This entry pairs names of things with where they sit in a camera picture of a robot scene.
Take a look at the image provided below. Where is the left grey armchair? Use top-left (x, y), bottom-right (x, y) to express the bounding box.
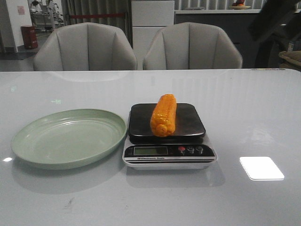
top-left (33, 22), bottom-right (137, 71)

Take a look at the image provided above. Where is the right grey armchair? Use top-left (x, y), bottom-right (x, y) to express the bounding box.
top-left (143, 22), bottom-right (243, 70)

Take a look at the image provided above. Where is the dark grey counter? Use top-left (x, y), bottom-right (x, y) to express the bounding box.
top-left (174, 9), bottom-right (259, 68)

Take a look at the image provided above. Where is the fruit bowl on counter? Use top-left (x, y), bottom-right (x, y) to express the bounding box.
top-left (229, 0), bottom-right (251, 10)

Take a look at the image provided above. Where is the light green plate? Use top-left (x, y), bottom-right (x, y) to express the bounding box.
top-left (11, 109), bottom-right (127, 170)

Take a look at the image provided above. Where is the red trash bin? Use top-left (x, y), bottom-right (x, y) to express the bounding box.
top-left (21, 25), bottom-right (38, 49)

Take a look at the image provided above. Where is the orange corn cob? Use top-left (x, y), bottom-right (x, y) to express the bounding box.
top-left (150, 94), bottom-right (177, 137)

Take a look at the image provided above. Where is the grey armchair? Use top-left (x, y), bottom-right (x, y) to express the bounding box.
top-left (143, 22), bottom-right (243, 70)
top-left (33, 22), bottom-right (137, 71)

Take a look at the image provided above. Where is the beige cushion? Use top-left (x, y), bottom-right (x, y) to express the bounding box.
top-left (278, 50), bottom-right (301, 71)

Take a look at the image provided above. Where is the white drawer cabinet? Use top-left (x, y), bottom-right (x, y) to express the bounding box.
top-left (131, 0), bottom-right (174, 70)

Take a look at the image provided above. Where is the silver black kitchen scale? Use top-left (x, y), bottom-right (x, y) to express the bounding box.
top-left (122, 103), bottom-right (217, 170)

